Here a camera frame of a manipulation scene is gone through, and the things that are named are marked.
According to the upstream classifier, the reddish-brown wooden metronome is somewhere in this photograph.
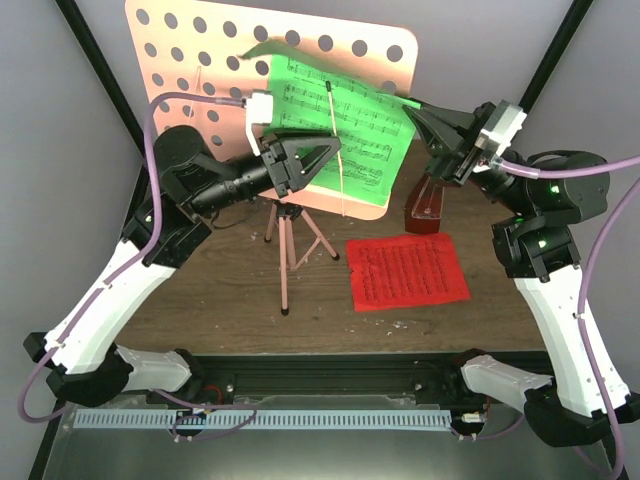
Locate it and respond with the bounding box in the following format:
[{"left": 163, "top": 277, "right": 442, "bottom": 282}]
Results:
[{"left": 404, "top": 173, "right": 444, "bottom": 235}]

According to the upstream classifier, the red paper sheet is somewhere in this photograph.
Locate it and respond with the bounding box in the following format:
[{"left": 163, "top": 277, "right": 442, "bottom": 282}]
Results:
[{"left": 346, "top": 233, "right": 471, "bottom": 312}]

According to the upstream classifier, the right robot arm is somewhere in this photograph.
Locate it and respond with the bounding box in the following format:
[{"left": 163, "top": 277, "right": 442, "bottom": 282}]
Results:
[{"left": 405, "top": 102, "right": 639, "bottom": 447}]

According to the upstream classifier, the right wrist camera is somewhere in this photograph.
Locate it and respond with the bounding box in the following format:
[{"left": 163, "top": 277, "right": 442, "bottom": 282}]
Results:
[{"left": 474, "top": 101, "right": 527, "bottom": 162}]

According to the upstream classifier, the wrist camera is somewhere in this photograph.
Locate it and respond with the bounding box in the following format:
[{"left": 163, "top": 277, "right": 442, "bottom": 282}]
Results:
[
  {"left": 474, "top": 101, "right": 527, "bottom": 162},
  {"left": 244, "top": 90, "right": 274, "bottom": 156}
]

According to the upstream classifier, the green sheet music paper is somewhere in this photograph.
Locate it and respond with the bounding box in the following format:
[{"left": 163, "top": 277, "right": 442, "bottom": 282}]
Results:
[{"left": 239, "top": 41, "right": 418, "bottom": 206}]

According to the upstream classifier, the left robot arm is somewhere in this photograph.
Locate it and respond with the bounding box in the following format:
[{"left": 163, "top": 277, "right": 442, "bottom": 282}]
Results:
[{"left": 24, "top": 125, "right": 341, "bottom": 407}]

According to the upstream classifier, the white slotted cable duct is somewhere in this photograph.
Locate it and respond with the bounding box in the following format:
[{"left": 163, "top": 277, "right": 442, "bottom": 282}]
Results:
[{"left": 73, "top": 409, "right": 451, "bottom": 431}]

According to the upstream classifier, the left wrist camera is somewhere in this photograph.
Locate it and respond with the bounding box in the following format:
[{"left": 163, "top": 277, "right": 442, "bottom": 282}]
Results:
[{"left": 244, "top": 90, "right": 274, "bottom": 156}]

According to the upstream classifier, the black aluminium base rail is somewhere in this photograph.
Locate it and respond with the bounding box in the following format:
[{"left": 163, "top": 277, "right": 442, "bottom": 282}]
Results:
[{"left": 178, "top": 349, "right": 485, "bottom": 406}]

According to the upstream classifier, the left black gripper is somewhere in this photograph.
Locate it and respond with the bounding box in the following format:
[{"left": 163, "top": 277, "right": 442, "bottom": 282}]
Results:
[{"left": 191, "top": 128, "right": 340, "bottom": 215}]

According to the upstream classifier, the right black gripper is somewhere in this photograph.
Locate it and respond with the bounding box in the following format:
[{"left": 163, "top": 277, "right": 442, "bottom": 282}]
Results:
[{"left": 404, "top": 101, "right": 535, "bottom": 217}]

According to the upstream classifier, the pink music stand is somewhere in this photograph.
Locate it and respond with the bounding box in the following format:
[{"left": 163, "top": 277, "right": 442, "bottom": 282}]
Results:
[{"left": 123, "top": 0, "right": 420, "bottom": 316}]

